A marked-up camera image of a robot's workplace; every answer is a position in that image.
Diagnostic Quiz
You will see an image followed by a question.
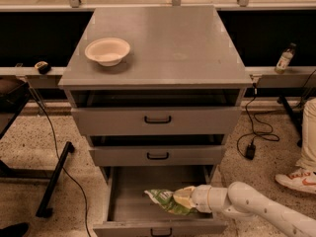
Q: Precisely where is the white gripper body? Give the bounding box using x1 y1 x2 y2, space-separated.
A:
191 185 211 213

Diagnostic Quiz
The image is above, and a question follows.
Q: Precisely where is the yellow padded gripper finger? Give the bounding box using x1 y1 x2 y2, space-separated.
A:
173 186 196 199
176 197 197 209

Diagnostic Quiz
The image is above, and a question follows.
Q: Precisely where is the green jalapeno chip bag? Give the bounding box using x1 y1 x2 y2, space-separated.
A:
144 190 198 215

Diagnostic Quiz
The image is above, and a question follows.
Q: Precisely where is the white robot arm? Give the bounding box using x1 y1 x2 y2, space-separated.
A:
173 182 316 237

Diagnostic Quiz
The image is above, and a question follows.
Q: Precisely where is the grey middle drawer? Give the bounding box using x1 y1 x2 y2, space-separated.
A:
89 145 225 167

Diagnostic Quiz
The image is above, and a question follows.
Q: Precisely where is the grey drawer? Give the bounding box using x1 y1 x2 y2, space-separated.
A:
89 145 225 167
71 107 241 135
93 166 227 237

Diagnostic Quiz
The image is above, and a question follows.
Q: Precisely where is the grey bottom drawer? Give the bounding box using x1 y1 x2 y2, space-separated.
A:
93 166 227 237

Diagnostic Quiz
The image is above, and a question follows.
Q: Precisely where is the grey top drawer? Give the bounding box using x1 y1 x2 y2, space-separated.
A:
71 107 241 135

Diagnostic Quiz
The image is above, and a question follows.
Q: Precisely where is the grey drawer cabinet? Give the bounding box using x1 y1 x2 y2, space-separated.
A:
57 5 254 183

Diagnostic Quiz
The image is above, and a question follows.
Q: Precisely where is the black power adapter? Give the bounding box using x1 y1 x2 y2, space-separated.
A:
245 143 256 160

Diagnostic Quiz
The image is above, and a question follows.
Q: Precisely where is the white orange sneaker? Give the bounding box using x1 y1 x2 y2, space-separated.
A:
275 168 316 194

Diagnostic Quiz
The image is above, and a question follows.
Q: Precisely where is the beige trouser leg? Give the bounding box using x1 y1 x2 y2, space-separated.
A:
296 99 316 172

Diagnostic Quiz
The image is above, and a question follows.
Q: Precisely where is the small glass bottle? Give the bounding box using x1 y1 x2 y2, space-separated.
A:
275 43 296 74

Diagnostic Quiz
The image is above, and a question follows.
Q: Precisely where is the white paper bowl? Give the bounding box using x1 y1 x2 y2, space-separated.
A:
85 38 130 67

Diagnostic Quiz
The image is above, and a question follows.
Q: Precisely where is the black shoe tip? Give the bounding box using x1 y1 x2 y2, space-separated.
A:
0 222 29 237

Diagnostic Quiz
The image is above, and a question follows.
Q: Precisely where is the black yellow tape measure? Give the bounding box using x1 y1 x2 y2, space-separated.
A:
35 61 51 74

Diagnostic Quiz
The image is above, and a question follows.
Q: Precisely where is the black adapter cable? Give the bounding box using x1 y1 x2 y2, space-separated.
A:
236 82 280 159

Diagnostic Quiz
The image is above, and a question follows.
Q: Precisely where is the black floor cable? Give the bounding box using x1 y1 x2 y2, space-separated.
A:
29 88 93 237

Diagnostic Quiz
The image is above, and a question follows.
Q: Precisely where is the black table frame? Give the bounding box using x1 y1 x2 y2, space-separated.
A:
0 77 76 219

